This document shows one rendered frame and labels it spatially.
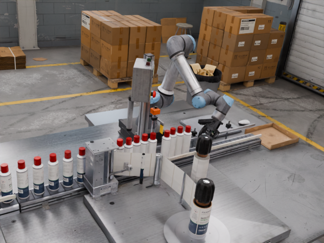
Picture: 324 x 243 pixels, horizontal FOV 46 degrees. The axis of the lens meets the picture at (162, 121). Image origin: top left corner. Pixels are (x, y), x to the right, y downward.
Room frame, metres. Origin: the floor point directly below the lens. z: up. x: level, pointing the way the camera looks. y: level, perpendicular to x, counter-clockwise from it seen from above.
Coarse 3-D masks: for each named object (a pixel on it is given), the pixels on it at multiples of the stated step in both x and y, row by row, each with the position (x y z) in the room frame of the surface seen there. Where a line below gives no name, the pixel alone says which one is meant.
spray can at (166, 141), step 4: (164, 132) 1.94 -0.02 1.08; (168, 132) 1.93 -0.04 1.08; (164, 136) 1.93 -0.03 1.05; (168, 136) 1.93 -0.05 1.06; (164, 140) 1.92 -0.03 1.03; (168, 140) 1.92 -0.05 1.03; (164, 144) 1.92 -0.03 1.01; (168, 144) 1.92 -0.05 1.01; (164, 148) 1.92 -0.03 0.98; (168, 148) 1.93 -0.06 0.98; (164, 152) 1.92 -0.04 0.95; (168, 152) 1.93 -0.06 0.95; (168, 156) 1.94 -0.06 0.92
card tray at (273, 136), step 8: (248, 128) 2.54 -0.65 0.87; (256, 128) 2.60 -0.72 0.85; (264, 128) 2.65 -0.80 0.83; (272, 128) 2.67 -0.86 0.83; (280, 128) 2.63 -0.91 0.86; (264, 136) 2.51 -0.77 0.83; (272, 136) 2.52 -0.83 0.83; (280, 136) 2.54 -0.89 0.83; (288, 136) 2.55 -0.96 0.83; (296, 136) 2.51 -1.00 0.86; (264, 144) 2.39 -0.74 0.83; (272, 144) 2.40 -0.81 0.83; (280, 144) 2.37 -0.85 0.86; (288, 144) 2.43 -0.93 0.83
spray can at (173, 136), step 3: (171, 129) 1.97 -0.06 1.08; (174, 129) 1.97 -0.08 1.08; (171, 132) 1.97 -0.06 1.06; (174, 132) 1.97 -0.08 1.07; (171, 135) 1.96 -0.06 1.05; (174, 135) 1.97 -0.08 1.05; (171, 138) 1.96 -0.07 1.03; (174, 138) 1.96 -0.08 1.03; (171, 141) 1.96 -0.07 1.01; (174, 141) 1.96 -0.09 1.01; (171, 144) 1.96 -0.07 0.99; (174, 144) 1.97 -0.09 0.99; (171, 147) 1.96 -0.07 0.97; (174, 147) 1.97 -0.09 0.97; (171, 150) 1.96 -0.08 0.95; (174, 150) 1.97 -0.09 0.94; (171, 153) 1.96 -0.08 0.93; (171, 156) 1.96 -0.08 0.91
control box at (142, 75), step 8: (136, 64) 1.90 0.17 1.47; (144, 64) 1.92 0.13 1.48; (152, 64) 1.96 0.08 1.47; (136, 72) 1.85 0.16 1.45; (144, 72) 1.85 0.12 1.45; (152, 72) 1.91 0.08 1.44; (136, 80) 1.85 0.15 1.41; (144, 80) 1.85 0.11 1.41; (136, 88) 1.85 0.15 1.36; (144, 88) 1.85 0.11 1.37; (136, 96) 1.85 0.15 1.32; (144, 96) 1.85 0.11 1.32
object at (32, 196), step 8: (240, 136) 2.37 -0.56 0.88; (248, 136) 2.39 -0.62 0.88; (216, 144) 2.22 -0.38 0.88; (240, 144) 2.26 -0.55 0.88; (176, 160) 1.97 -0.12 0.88; (120, 176) 1.73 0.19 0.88; (80, 184) 1.62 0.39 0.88; (32, 192) 1.51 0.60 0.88; (48, 192) 1.52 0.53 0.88; (56, 192) 1.53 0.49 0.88; (24, 200) 1.44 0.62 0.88
